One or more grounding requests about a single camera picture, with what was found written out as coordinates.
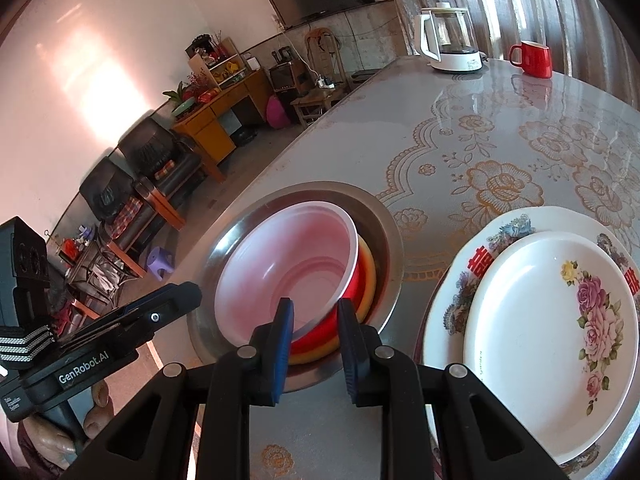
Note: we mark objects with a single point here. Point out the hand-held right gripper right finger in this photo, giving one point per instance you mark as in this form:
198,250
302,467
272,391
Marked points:
350,350

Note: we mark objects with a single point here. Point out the white plate red blue print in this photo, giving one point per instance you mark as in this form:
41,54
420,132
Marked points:
460,290

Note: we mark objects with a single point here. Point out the small white box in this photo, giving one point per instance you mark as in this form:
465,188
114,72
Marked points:
252,62

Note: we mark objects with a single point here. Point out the wooden chair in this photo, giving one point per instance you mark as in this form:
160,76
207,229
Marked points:
320,97

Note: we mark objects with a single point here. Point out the pink bag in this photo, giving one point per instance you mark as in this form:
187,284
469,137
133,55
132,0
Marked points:
278,112

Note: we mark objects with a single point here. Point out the yellow plastic bowl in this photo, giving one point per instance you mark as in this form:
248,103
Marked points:
369,280

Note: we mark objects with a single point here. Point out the black armchair wooden frame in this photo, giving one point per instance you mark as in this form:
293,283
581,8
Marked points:
150,145
105,185

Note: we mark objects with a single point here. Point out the stainless steel bowl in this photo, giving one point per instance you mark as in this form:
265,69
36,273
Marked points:
387,260

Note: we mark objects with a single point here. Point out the potted green plant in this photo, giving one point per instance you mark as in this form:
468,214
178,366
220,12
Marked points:
180,97

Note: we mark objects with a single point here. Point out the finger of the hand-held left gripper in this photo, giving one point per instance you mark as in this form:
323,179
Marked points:
170,312
147,302

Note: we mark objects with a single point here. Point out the purple plastic stool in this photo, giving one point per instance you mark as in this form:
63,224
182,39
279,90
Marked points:
160,257

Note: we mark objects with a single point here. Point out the black flat box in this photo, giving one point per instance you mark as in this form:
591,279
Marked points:
362,76

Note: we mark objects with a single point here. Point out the white glass electric kettle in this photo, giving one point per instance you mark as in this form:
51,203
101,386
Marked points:
455,62

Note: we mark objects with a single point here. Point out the orange wooden desk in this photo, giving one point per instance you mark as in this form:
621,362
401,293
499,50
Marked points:
210,120

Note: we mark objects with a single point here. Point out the red plastic bowl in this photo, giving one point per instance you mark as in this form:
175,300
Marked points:
285,260

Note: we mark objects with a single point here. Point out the grey sheer curtain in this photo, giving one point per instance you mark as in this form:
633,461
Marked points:
525,0

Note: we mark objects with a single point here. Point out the red mug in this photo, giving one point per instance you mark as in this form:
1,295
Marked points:
535,60

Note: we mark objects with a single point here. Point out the white power strip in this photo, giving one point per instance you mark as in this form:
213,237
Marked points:
325,82

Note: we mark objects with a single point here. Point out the wooden shelf with ornaments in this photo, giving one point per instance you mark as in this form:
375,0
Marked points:
225,67

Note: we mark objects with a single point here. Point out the person's left hand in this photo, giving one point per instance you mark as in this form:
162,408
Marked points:
97,410

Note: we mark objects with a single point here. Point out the glass coffee table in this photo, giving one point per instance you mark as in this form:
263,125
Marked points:
95,270

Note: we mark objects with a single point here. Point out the white plate pink rose print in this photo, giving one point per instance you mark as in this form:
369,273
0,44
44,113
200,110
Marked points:
530,340

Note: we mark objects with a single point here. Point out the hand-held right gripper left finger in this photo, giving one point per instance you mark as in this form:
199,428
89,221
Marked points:
282,345

